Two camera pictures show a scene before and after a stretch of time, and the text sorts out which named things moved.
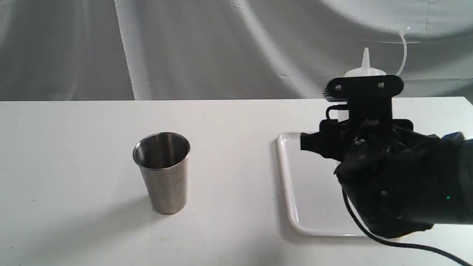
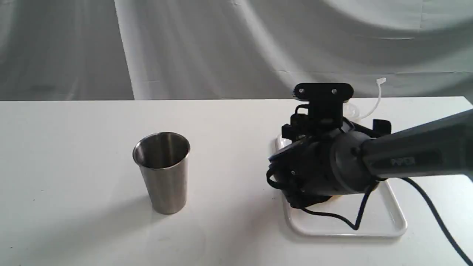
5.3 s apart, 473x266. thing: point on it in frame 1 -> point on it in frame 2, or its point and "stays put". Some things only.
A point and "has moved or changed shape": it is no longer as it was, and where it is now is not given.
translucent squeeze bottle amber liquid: (366, 70) has moved or changed shape
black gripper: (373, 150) -> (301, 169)
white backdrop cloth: (82, 50) stays put
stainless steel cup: (163, 157) stays put
